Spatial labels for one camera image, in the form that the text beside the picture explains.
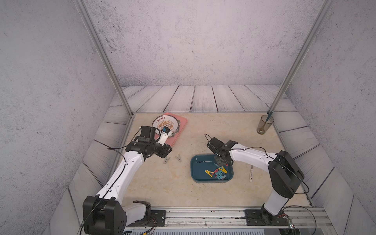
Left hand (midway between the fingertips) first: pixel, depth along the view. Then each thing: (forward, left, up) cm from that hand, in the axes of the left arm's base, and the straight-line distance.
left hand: (170, 147), depth 81 cm
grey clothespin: (+1, +4, -16) cm, 17 cm away
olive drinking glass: (+23, -64, -9) cm, 68 cm away
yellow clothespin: (-9, -22, -15) cm, 28 cm away
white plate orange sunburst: (+34, +9, -15) cm, 38 cm away
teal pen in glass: (+25, -65, -3) cm, 70 cm away
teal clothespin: (-10, -27, -16) cm, 33 cm away
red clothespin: (-7, -26, -16) cm, 32 cm away
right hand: (-2, -31, -11) cm, 33 cm away
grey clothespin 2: (+3, -3, -17) cm, 18 cm away
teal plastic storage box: (-1, -17, -17) cm, 24 cm away
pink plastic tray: (+16, +2, -17) cm, 24 cm away
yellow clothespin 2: (-6, -31, -16) cm, 35 cm away
